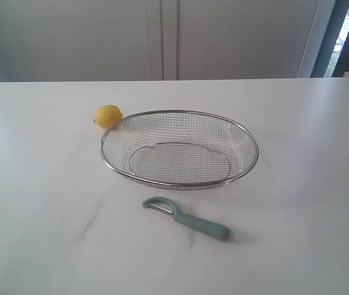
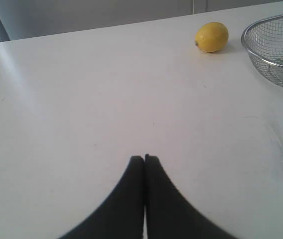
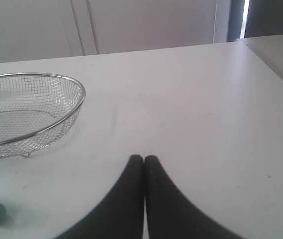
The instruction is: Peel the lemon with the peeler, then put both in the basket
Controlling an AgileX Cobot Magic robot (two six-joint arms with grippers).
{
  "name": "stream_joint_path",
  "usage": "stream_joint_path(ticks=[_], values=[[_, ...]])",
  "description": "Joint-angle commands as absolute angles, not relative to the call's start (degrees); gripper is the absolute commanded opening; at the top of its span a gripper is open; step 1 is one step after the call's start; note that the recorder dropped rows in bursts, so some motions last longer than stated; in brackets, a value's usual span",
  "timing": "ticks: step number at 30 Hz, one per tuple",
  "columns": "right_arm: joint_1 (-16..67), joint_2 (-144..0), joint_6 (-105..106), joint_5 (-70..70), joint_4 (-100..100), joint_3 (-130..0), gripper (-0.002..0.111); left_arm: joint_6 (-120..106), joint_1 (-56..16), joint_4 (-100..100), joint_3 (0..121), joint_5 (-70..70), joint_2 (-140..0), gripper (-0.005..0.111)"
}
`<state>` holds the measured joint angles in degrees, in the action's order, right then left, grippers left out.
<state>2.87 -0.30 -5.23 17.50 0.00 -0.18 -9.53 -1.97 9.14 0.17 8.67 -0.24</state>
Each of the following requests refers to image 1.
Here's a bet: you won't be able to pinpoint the yellow lemon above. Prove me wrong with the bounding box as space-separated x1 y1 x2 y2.
93 105 123 129

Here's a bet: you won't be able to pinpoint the oval wire mesh basket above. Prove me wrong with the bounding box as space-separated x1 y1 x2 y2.
100 110 259 191

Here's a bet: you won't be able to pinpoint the teal handled peeler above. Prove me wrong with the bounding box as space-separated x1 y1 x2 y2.
142 197 230 241

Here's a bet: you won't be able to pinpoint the white cabinet doors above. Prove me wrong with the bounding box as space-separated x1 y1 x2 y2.
0 1 320 82

